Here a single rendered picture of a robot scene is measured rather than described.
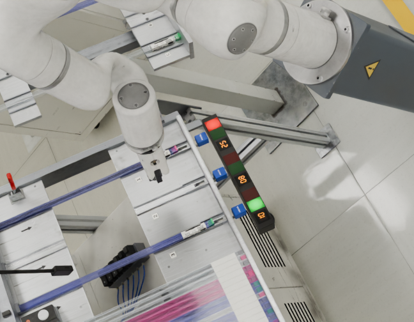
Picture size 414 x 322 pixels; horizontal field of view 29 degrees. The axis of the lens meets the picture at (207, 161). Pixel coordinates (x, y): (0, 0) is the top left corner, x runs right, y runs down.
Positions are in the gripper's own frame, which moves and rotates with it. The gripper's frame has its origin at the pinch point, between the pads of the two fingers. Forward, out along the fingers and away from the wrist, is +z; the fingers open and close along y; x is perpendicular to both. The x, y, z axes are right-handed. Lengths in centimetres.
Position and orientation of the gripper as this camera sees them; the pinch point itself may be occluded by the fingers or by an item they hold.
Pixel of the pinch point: (153, 172)
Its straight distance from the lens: 181.4
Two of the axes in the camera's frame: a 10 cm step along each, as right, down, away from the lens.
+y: -4.0, -7.9, 4.6
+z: 0.7, 4.8, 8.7
